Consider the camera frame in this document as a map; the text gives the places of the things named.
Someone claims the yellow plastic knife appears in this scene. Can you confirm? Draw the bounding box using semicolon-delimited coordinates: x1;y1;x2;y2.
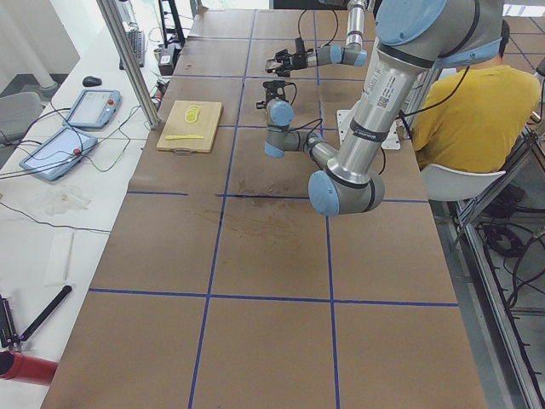
164;134;204;141

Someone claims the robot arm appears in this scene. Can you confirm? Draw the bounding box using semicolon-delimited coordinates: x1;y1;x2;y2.
265;0;381;78
261;1;503;216

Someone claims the black computer mouse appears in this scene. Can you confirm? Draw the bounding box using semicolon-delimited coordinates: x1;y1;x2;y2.
82;76;102;88

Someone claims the teach pendant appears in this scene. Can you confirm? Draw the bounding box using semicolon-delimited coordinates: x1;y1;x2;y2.
63;89;121;130
19;126;98;181

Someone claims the black keyboard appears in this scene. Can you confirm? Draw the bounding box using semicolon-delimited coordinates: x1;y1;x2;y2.
125;30;146;67

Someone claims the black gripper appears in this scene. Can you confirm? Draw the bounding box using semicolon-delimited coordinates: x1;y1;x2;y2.
262;80;294;101
267;49;317;78

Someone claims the teach pendant near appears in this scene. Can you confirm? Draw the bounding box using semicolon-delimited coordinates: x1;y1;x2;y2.
19;126;98;181

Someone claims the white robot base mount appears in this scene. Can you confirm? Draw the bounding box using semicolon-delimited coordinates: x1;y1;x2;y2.
336;109;401;151

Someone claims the person in yellow shirt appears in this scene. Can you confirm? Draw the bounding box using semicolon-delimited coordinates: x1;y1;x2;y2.
411;19;542;174

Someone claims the black box on desk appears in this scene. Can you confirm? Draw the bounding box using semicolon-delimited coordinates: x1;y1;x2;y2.
158;43;182;76

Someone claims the aluminium frame post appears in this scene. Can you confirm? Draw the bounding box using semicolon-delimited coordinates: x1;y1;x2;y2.
96;0;160;130

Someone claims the clear glass beaker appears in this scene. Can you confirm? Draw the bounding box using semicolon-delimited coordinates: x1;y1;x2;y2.
265;60;278;73

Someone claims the teach pendant far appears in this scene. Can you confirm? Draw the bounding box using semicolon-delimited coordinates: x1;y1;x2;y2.
63;89;121;130

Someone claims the white foam strip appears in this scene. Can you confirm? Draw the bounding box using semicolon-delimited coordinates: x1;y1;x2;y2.
43;231;73;286

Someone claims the red cylinder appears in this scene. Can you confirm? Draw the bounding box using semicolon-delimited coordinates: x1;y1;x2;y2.
1;350;58;386

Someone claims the crumpled plastic wrap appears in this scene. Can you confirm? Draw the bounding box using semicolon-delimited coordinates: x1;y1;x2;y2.
44;185;92;216

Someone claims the bamboo cutting board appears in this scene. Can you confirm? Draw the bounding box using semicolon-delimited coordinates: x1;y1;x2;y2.
157;101;222;153

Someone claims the white chair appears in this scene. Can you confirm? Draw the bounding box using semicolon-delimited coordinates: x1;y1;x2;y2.
421;164;506;201

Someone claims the black rod tool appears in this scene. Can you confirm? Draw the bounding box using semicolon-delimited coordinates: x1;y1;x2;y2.
19;285;72;342

